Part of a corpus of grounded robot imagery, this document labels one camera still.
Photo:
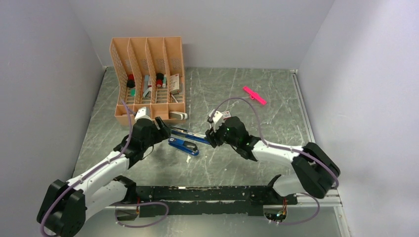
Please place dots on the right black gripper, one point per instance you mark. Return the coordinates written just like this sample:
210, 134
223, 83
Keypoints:
213, 137

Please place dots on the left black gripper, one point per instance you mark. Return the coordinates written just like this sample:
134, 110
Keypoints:
163, 133

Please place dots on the red white staple box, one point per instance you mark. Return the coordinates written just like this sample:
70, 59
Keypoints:
226, 114

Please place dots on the blue stapler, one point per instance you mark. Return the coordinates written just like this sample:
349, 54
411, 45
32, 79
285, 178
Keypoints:
189, 134
185, 146

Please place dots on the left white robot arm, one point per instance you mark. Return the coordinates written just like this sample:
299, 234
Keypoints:
67, 205

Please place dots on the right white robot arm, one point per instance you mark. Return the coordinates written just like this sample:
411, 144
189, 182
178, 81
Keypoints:
314, 172

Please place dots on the white grey stapler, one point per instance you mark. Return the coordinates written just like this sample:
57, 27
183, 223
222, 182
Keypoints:
178, 115

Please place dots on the grey stapler in organizer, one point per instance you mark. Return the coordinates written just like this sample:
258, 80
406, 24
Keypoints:
147, 86

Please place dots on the pink plastic clip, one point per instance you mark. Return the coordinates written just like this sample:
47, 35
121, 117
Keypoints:
254, 95

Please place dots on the white box in organizer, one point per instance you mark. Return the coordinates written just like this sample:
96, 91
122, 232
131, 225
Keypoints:
175, 84

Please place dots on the red black bottle right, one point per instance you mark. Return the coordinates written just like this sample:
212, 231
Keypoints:
159, 79

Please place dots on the red black bottle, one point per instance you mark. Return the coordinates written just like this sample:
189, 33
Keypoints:
159, 79
130, 81

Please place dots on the red black bottle left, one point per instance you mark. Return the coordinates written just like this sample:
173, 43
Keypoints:
130, 81

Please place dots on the orange plastic desk organizer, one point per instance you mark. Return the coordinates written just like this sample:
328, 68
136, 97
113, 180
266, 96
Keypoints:
151, 74

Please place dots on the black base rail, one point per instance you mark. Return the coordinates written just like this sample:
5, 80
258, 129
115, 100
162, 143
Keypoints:
177, 200

